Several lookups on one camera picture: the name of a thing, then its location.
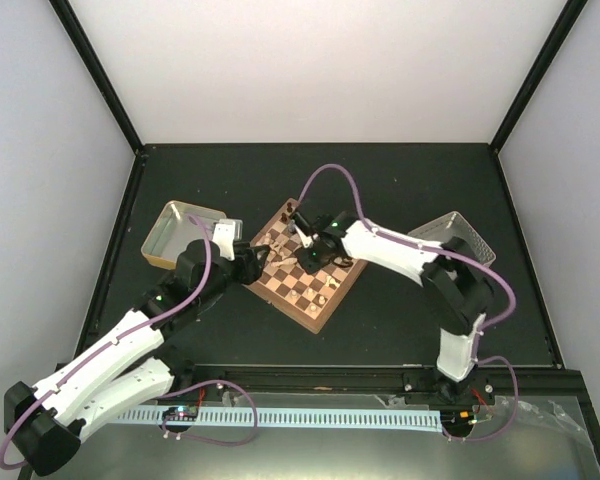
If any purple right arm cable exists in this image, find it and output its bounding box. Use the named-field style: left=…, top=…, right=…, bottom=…
left=297, top=164, right=519, bottom=331

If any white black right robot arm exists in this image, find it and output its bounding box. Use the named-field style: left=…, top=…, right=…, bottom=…
left=290, top=210, right=493, bottom=403

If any right controller circuit board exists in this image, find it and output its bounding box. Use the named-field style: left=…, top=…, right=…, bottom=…
left=449, top=410, right=493, bottom=426

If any white slotted cable duct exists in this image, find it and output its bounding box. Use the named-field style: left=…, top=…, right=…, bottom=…
left=113, top=405, right=442, bottom=433

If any black rear mounting rail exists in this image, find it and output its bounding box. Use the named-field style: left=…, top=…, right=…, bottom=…
left=185, top=365, right=589, bottom=401

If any light wooden knight piece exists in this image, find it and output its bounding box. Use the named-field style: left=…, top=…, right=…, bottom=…
left=326, top=276, right=341, bottom=288

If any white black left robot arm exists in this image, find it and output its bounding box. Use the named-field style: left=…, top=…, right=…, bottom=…
left=3, top=238, right=270, bottom=476

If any light wooden king piece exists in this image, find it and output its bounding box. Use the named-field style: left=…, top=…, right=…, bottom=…
left=270, top=257, right=298, bottom=268

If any black left frame post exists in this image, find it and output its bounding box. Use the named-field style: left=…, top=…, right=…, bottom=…
left=49, top=0, right=143, bottom=154

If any wooden chessboard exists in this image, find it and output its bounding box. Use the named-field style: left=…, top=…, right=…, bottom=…
left=248, top=198, right=367, bottom=334

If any pink metal tin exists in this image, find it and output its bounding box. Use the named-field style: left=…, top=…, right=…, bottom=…
left=408, top=211, right=496, bottom=267

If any black right frame post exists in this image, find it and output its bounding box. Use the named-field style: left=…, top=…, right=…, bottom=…
left=490, top=0, right=588, bottom=154

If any yellow metal tin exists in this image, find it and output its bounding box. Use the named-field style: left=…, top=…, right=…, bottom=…
left=141, top=200, right=226, bottom=270

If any controller circuit board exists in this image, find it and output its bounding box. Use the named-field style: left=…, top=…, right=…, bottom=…
left=449, top=410, right=493, bottom=426
left=162, top=406, right=198, bottom=422

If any pile of light pieces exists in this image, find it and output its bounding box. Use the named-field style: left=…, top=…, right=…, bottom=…
left=261, top=232, right=288, bottom=256

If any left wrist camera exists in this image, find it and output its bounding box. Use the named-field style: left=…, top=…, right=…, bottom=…
left=212, top=218, right=243, bottom=261

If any left controller circuit board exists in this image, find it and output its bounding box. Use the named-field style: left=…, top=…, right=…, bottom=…
left=162, top=406, right=198, bottom=422

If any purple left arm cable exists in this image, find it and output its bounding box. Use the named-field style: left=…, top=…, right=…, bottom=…
left=0, top=214, right=212, bottom=471

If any black frame post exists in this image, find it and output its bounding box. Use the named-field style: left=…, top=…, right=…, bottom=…
left=490, top=0, right=588, bottom=154
left=49, top=0, right=143, bottom=154

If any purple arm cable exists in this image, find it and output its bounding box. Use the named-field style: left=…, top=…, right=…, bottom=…
left=0, top=214, right=212, bottom=471
left=297, top=164, right=519, bottom=331

